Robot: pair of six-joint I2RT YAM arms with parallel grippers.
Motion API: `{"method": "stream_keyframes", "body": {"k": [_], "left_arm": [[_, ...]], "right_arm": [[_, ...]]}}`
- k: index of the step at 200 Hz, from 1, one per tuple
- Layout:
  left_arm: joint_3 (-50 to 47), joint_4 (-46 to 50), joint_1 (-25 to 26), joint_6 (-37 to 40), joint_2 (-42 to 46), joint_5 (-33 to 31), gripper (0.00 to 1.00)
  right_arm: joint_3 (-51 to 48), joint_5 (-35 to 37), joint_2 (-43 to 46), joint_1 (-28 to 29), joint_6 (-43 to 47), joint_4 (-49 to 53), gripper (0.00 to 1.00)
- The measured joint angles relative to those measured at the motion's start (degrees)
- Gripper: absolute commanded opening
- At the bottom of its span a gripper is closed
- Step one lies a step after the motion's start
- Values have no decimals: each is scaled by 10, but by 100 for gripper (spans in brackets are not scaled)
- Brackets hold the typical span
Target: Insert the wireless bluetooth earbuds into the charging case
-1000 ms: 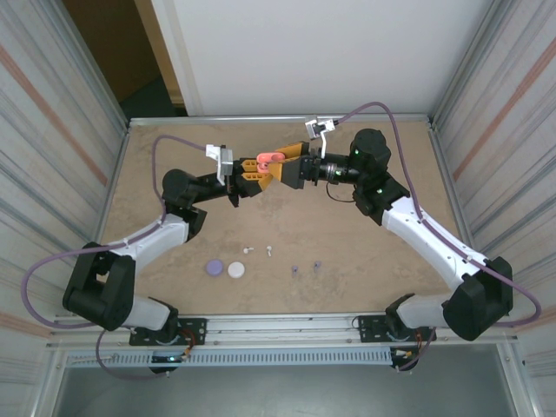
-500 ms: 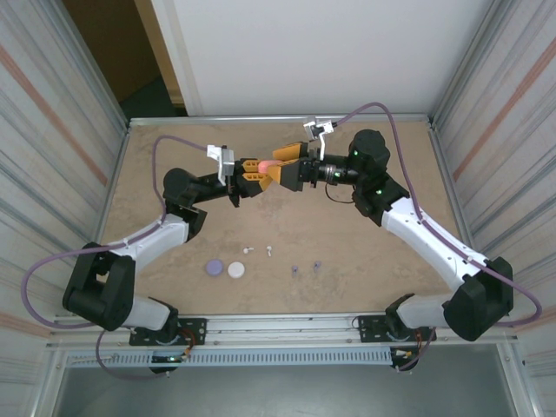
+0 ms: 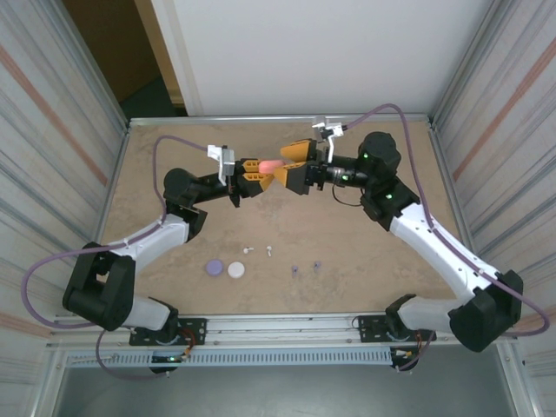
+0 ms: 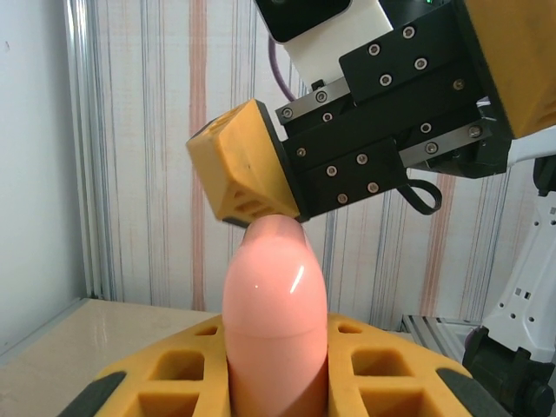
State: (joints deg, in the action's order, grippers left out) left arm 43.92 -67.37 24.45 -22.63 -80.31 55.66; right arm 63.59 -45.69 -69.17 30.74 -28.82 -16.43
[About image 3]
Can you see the pink earbud charging case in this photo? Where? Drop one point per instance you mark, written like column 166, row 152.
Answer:
column 271, row 166

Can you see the purple earbud charging case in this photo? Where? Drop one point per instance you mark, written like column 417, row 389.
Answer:
column 215, row 268

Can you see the white earbud charging case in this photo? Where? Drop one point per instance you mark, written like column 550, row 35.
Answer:
column 236, row 270

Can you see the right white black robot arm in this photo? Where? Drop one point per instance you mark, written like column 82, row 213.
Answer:
column 434, row 243

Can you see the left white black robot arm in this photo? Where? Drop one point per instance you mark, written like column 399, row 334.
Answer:
column 147, row 234

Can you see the brown wooden door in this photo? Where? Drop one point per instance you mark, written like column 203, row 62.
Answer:
column 108, row 43

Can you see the aluminium table edge rail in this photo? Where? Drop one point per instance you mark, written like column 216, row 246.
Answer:
column 260, row 118

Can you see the aluminium table side rail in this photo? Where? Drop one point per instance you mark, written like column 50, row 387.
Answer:
column 119, row 160
column 447, row 174

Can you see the long aluminium base rail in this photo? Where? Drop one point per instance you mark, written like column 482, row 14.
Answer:
column 282, row 326

